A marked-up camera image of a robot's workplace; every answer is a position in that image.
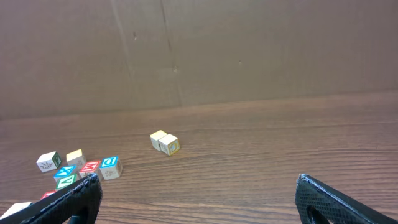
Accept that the plain cream wooden block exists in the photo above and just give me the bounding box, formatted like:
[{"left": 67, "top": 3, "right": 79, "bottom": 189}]
[{"left": 0, "top": 202, "right": 32, "bottom": 220}]

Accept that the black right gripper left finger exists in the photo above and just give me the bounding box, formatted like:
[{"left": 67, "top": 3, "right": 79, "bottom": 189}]
[{"left": 1, "top": 174, "right": 103, "bottom": 224}]

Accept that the blue D wooden block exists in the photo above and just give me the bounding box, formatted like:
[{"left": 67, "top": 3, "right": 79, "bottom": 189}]
[{"left": 100, "top": 156, "right": 123, "bottom": 180}]

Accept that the red Y wooden block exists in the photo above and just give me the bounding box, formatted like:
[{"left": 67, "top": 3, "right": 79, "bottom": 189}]
[{"left": 40, "top": 190, "right": 56, "bottom": 200}]

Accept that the blue X wooden block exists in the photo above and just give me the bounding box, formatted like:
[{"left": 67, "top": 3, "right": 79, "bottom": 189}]
[{"left": 54, "top": 165, "right": 77, "bottom": 182}]

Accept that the yellow top wooden block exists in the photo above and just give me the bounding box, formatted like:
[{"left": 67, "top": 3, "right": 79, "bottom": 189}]
[{"left": 150, "top": 130, "right": 167, "bottom": 151}]

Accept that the yellow ring wooden block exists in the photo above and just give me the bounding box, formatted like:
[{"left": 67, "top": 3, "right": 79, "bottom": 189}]
[{"left": 159, "top": 134, "right": 180, "bottom": 156}]

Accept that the white picture wooden block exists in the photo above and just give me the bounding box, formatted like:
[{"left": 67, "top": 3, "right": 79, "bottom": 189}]
[{"left": 36, "top": 151, "right": 62, "bottom": 172}]

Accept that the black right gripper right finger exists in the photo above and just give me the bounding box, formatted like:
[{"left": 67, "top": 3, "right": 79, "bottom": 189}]
[{"left": 295, "top": 174, "right": 397, "bottom": 224}]

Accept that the green V wooden block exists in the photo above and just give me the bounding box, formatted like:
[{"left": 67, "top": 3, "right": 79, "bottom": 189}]
[{"left": 55, "top": 174, "right": 79, "bottom": 191}]

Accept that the red M wooden block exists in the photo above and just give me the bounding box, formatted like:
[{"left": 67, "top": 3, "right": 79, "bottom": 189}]
[{"left": 79, "top": 161, "right": 103, "bottom": 180}]

